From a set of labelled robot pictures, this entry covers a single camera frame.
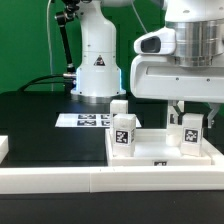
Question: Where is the thin white cable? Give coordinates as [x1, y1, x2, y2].
[46, 0, 55, 92]

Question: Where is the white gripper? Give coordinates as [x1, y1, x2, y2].
[130, 55, 224, 128]

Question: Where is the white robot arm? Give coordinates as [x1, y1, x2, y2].
[73, 0, 224, 125]

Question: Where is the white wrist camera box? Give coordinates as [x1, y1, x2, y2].
[134, 27, 176, 55]

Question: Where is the black cable bundle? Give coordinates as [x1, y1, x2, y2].
[18, 74, 68, 92]

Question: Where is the white square table top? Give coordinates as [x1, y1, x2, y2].
[104, 128, 224, 167]

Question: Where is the white sheet with tags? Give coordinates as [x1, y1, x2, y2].
[54, 113, 142, 129]

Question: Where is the white U-shaped fence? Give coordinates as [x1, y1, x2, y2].
[0, 134, 224, 195]

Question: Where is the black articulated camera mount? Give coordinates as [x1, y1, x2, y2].
[55, 0, 80, 92]

